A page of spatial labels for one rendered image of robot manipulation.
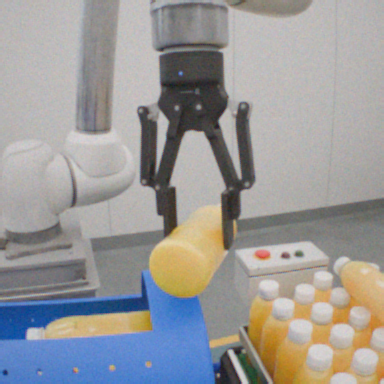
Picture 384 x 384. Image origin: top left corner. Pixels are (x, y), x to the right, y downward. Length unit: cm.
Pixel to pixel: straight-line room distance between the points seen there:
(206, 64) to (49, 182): 64
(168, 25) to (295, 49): 341
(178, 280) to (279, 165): 343
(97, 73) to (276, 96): 284
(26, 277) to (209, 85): 71
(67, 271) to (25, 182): 24
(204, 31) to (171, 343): 35
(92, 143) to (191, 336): 66
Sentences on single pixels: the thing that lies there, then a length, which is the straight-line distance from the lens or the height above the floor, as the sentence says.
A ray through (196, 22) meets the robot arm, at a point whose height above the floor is 155.
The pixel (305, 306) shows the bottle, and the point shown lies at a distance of 77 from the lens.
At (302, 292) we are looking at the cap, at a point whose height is 110.
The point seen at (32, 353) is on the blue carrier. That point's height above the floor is 120.
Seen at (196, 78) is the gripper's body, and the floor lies 149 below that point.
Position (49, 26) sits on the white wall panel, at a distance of 319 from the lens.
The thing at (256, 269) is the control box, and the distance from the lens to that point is 84.
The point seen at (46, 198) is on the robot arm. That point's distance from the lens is 99.
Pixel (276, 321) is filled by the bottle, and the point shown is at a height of 107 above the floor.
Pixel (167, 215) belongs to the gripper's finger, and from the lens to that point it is 47.
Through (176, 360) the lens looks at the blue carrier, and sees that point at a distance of 46.
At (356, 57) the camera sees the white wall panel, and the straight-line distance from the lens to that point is 429.
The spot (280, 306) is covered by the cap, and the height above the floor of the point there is 110.
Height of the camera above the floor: 149
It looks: 17 degrees down
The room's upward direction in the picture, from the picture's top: straight up
